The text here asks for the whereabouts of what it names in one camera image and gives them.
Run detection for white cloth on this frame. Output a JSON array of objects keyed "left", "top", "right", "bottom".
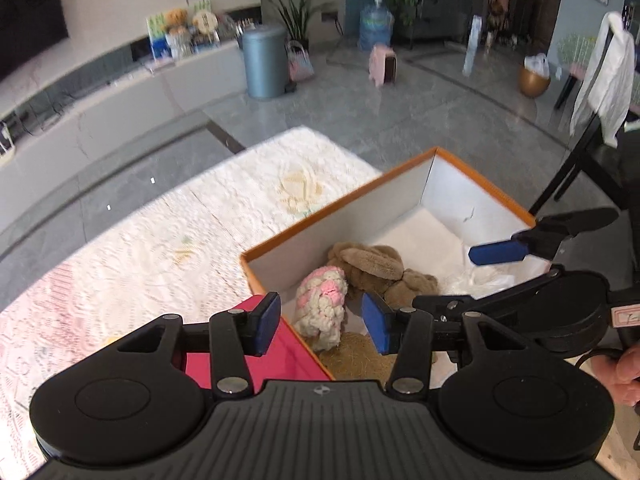
[{"left": 570, "top": 10, "right": 637, "bottom": 148}]

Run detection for blue grey trash bin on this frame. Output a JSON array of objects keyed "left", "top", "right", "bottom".
[{"left": 241, "top": 23, "right": 289, "bottom": 100}]

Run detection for white plastic bag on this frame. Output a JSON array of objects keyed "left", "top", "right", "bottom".
[{"left": 523, "top": 53, "right": 551, "bottom": 78}]

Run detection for orange cardboard box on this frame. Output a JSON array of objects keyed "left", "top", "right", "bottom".
[{"left": 240, "top": 146, "right": 556, "bottom": 383}]

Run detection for red cube box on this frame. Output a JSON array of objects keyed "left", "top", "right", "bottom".
[{"left": 185, "top": 294, "right": 334, "bottom": 393}]

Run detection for pink white knitted toy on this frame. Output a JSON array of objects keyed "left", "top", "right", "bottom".
[{"left": 291, "top": 266, "right": 349, "bottom": 352}]

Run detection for brown teddy bear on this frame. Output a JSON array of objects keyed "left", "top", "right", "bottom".
[{"left": 165, "top": 7, "right": 190, "bottom": 36}]

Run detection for black television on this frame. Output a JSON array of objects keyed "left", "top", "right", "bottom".
[{"left": 0, "top": 0, "right": 70, "bottom": 81}]

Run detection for black chair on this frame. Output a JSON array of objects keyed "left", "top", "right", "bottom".
[{"left": 527, "top": 105, "right": 626, "bottom": 216}]

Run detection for blue water jug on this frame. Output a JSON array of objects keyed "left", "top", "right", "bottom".
[{"left": 359, "top": 0, "right": 396, "bottom": 52}]

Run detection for green picture board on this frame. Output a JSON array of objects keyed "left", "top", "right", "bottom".
[{"left": 145, "top": 0, "right": 213, "bottom": 61}]

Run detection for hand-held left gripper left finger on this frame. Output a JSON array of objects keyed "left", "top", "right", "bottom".
[{"left": 116, "top": 291, "right": 282, "bottom": 400}]

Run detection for brown straw mat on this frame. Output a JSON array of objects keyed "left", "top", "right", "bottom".
[{"left": 317, "top": 330, "right": 451, "bottom": 386}]

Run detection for pink space heater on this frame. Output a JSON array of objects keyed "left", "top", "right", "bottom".
[{"left": 368, "top": 44, "right": 399, "bottom": 87}]

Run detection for gold round vase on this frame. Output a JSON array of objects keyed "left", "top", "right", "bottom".
[{"left": 517, "top": 65, "right": 552, "bottom": 98}]

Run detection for long leaf potted plant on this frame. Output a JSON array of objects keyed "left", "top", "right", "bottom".
[{"left": 250, "top": 0, "right": 341, "bottom": 56}]

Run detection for black cables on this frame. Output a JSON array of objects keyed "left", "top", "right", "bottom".
[{"left": 15, "top": 87, "right": 81, "bottom": 133}]

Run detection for white marble tv cabinet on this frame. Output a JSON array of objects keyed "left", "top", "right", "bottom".
[{"left": 0, "top": 5, "right": 263, "bottom": 196}]

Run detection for green patterned panel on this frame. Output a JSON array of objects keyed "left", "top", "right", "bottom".
[{"left": 557, "top": 34, "right": 598, "bottom": 68}]

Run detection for brown plush toy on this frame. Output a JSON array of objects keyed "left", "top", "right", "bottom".
[{"left": 327, "top": 242, "right": 441, "bottom": 311}]

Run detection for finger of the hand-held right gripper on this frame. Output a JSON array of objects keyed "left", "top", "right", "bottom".
[
  {"left": 469, "top": 207, "right": 621, "bottom": 267},
  {"left": 412, "top": 267, "right": 565, "bottom": 328}
]

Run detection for white slim floor stand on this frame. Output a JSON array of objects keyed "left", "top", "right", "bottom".
[{"left": 462, "top": 15, "right": 483, "bottom": 77}]

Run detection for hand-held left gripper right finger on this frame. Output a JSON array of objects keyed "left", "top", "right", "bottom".
[{"left": 361, "top": 292, "right": 532, "bottom": 396}]

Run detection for round paper fan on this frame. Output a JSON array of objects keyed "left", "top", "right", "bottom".
[{"left": 192, "top": 10, "right": 218, "bottom": 36}]

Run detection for dark grey cabinet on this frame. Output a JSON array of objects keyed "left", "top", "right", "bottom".
[{"left": 415, "top": 0, "right": 481, "bottom": 43}]

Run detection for cream dotted blanket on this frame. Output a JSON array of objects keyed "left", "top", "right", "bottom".
[{"left": 592, "top": 402, "right": 640, "bottom": 480}]

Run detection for pink woven bag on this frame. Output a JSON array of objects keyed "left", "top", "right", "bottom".
[{"left": 286, "top": 40, "right": 316, "bottom": 83}]

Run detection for person's right hand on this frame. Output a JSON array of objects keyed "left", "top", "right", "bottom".
[{"left": 598, "top": 334, "right": 640, "bottom": 407}]

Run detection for dark cloth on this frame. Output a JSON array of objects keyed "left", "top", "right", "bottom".
[{"left": 612, "top": 125, "right": 640, "bottom": 221}]

